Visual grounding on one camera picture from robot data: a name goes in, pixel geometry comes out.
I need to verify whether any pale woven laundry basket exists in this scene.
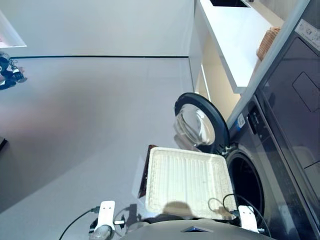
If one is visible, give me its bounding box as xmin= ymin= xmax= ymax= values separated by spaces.
xmin=144 ymin=146 xmax=238 ymax=221

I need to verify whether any grey washing machine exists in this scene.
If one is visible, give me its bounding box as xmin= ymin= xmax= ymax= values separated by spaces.
xmin=223 ymin=0 xmax=320 ymax=240

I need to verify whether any round glass washing machine door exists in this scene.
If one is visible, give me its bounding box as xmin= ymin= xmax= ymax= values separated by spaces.
xmin=172 ymin=92 xmax=231 ymax=154

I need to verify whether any brown wicker basket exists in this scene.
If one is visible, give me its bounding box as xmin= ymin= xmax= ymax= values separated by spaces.
xmin=256 ymin=26 xmax=283 ymax=63

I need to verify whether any silver robot torso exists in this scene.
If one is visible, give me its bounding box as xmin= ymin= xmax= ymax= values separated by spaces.
xmin=119 ymin=219 xmax=244 ymax=240

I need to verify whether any blue barcode sticker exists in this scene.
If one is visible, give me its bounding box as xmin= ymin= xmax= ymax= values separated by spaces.
xmin=235 ymin=113 xmax=248 ymax=132

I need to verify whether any person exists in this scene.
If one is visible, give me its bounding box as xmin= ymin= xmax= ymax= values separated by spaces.
xmin=0 ymin=50 xmax=29 ymax=92

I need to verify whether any white counter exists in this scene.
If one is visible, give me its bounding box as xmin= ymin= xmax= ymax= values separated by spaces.
xmin=194 ymin=0 xmax=286 ymax=95

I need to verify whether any black countertop inset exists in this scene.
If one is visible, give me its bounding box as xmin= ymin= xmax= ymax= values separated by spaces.
xmin=209 ymin=0 xmax=252 ymax=9

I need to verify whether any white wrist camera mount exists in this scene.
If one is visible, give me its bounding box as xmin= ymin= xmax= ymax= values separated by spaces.
xmin=237 ymin=205 xmax=260 ymax=235
xmin=95 ymin=200 xmax=117 ymax=230

